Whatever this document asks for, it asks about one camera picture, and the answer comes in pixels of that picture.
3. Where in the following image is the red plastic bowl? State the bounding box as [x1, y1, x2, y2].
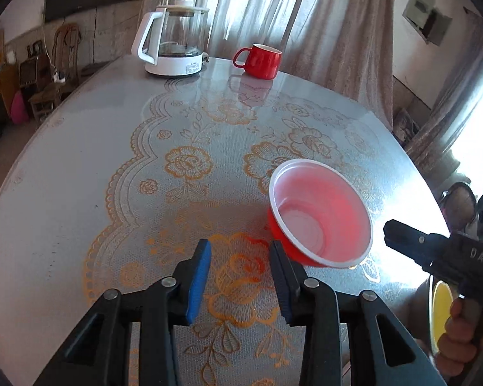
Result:
[268, 159, 373, 268]

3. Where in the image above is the beige curtain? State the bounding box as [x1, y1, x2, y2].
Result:
[140, 0, 394, 127]
[405, 12, 483, 174]

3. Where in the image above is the person's right hand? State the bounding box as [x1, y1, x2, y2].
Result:
[434, 298, 483, 377]

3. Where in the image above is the yellow plastic bowl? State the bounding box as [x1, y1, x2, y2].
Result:
[429, 280, 454, 354]

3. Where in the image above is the round-back dark wooden chair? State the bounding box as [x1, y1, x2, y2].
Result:
[439, 181, 477, 232]

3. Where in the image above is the pink bag on floor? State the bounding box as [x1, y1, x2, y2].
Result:
[10, 91, 29, 124]

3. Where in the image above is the wooden chair by wall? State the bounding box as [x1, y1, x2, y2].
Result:
[19, 23, 82, 124]

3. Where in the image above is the red enamel mug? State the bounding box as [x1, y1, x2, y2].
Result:
[233, 44, 282, 80]

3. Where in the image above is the grey wall electrical box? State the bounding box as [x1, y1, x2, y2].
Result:
[403, 0, 452, 46]

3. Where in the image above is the framed picture leaning on wall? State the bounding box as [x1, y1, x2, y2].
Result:
[393, 109, 420, 147]

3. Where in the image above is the beige right curtain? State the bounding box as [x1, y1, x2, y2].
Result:
[405, 12, 483, 174]

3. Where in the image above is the white glass electric kettle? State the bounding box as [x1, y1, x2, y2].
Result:
[131, 1, 209, 77]

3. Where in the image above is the beige centre curtain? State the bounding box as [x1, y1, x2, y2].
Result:
[140, 0, 394, 127]

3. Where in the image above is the white power strip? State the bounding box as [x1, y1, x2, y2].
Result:
[53, 72, 66, 84]

